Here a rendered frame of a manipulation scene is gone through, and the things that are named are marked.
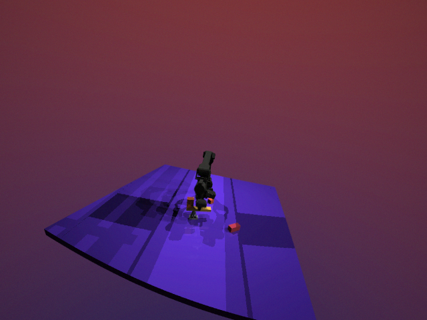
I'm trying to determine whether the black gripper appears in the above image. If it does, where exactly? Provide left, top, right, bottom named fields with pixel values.
left=195, top=188, right=207, bottom=211

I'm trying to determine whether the small red block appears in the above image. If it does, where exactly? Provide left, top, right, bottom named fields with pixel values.
left=228, top=223, right=240, bottom=233

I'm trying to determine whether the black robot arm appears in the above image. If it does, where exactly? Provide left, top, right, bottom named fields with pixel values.
left=194, top=151, right=216, bottom=199

